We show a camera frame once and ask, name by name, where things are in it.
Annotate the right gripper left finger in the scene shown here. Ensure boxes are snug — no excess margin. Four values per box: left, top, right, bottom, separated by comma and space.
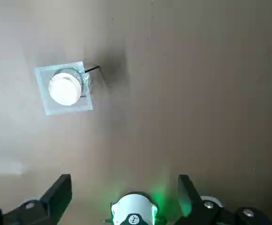
0, 173, 72, 225

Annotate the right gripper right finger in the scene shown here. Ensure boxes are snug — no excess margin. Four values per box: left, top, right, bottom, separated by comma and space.
170, 174, 272, 225

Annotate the white crucible lid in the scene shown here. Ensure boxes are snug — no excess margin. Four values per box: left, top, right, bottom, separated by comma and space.
48, 77, 80, 106

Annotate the clear glass alcohol lamp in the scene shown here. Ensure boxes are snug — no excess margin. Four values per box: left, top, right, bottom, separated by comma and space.
79, 72, 92, 94

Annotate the black tripod stand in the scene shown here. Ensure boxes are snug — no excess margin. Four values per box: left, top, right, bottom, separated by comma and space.
52, 65, 101, 99

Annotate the silver wire mesh square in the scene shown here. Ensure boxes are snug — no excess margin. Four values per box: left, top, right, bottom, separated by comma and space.
34, 60, 94, 116

